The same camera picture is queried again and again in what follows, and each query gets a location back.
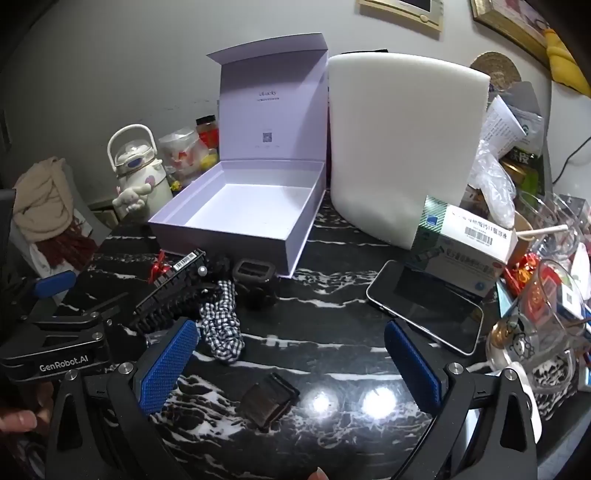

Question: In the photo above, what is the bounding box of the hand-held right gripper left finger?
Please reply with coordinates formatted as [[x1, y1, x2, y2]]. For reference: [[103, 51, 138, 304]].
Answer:
[[44, 316, 201, 480]]

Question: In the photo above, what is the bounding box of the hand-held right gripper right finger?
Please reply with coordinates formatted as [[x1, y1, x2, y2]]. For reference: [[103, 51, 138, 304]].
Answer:
[[385, 319, 539, 480]]

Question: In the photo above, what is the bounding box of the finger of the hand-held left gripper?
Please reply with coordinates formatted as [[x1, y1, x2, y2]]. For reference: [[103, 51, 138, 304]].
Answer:
[[16, 271, 77, 324], [58, 292, 130, 325]]

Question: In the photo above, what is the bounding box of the black banana hair clip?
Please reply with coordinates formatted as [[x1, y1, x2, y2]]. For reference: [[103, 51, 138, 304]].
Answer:
[[131, 271, 219, 334]]

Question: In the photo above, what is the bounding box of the black white checkered scrunchie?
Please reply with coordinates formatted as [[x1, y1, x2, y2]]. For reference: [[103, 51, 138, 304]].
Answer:
[[198, 279, 246, 366]]

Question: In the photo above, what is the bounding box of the red hair clip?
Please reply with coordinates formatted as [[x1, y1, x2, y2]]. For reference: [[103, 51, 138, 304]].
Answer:
[[148, 250, 172, 283]]

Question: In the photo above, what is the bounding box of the smoky square hair clip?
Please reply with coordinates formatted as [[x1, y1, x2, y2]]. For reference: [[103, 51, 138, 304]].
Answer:
[[232, 259, 278, 283], [235, 373, 301, 432]]

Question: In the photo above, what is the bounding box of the black translucent claw clip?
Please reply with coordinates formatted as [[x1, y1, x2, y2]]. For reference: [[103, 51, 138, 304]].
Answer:
[[202, 255, 232, 283]]

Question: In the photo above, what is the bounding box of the lilac gift box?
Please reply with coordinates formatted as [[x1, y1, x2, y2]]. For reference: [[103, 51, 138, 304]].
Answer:
[[148, 33, 329, 278]]

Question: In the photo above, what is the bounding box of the person's left hand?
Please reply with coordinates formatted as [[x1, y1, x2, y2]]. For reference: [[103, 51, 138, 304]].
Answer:
[[0, 382, 57, 435]]

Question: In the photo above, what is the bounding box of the red plaid scarf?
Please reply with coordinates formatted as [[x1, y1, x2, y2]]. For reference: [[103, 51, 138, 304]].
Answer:
[[36, 225, 99, 274]]

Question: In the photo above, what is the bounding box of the black smartphone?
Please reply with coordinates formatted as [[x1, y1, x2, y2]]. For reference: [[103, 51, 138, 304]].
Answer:
[[366, 260, 484, 356]]

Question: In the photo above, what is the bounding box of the grey chair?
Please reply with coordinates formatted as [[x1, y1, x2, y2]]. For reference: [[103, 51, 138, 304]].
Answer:
[[64, 161, 114, 243]]

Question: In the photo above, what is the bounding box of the beige cloth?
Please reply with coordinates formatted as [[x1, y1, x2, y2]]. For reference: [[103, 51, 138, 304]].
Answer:
[[12, 157, 75, 244]]

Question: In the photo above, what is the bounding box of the green white medicine box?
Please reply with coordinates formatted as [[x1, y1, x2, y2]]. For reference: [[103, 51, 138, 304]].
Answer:
[[408, 196, 519, 297]]

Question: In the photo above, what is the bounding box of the glass mug with cat print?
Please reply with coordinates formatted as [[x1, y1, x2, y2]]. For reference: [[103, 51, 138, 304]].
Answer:
[[486, 260, 590, 394]]

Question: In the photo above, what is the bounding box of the cream cartoon kettle bottle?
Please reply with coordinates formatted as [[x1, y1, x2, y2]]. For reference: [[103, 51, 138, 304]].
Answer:
[[107, 124, 174, 220]]

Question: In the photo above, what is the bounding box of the red candy wrapper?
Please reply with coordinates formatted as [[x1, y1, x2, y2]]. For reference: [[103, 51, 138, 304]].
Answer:
[[502, 251, 539, 297]]

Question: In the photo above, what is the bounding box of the plastic bag with paper cup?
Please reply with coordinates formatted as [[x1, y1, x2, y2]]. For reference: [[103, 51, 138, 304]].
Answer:
[[158, 128, 219, 184]]

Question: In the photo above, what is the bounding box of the white straw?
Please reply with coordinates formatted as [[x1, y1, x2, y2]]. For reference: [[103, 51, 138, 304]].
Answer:
[[516, 226, 570, 241]]

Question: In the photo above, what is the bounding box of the clear glass cup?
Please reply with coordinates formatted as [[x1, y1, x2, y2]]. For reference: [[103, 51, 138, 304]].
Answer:
[[517, 191, 583, 260]]

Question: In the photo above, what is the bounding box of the clear plastic bag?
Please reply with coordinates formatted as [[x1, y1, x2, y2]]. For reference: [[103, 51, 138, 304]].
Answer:
[[468, 138, 516, 228]]

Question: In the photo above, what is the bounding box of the red spice jar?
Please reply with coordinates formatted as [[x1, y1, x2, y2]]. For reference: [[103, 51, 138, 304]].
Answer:
[[195, 115, 221, 151]]

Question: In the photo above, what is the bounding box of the white foam block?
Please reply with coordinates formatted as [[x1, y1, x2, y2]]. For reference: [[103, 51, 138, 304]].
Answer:
[[327, 52, 491, 252]]

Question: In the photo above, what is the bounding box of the green jar with gold lid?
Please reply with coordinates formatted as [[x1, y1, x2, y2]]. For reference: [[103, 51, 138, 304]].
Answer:
[[500, 151, 542, 195]]

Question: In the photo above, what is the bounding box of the printed paper sheet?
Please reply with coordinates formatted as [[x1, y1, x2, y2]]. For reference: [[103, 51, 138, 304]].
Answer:
[[480, 95, 528, 158]]

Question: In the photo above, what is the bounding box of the yellow plush toy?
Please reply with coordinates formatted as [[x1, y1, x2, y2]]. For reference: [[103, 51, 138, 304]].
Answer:
[[542, 27, 591, 99]]

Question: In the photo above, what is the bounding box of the black cable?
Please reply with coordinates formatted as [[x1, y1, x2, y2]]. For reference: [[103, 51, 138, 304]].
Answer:
[[553, 137, 591, 182]]

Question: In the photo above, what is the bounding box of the gold picture frame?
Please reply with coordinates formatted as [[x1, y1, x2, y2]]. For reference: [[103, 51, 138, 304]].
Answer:
[[470, 0, 557, 71]]

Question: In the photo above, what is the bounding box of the wall intercom panel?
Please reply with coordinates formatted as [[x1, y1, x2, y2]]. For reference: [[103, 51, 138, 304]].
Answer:
[[359, 0, 447, 32]]

